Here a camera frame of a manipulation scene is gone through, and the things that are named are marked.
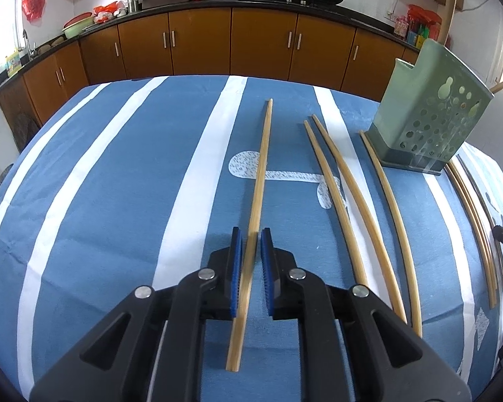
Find beige wooden pole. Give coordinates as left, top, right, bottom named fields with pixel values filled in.
left=441, top=0, right=467, bottom=48

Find yellow detergent bottle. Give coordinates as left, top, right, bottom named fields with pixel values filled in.
left=5, top=49, right=23, bottom=77

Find green perforated utensil holder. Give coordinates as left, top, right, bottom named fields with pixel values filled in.
left=368, top=39, right=496, bottom=176

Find brown lower kitchen cabinets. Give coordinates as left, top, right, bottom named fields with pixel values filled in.
left=0, top=6, right=422, bottom=151

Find bright kitchen window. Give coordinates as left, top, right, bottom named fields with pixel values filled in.
left=0, top=0, right=23, bottom=80

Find red plastic bag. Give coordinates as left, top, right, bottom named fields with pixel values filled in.
left=22, top=0, right=48, bottom=21

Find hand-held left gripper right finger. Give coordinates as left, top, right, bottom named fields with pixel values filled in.
left=260, top=228, right=472, bottom=402

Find metal faucet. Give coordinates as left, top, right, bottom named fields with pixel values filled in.
left=22, top=29, right=38, bottom=57

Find red and white bags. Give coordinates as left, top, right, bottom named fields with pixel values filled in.
left=93, top=1, right=127, bottom=24

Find green basin with red lid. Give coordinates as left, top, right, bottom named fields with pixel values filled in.
left=62, top=14, right=96, bottom=40

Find condiment packets with red bag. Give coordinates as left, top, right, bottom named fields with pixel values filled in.
left=393, top=4, right=444, bottom=49

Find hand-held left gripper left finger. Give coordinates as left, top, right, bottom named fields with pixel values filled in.
left=29, top=227, right=252, bottom=402

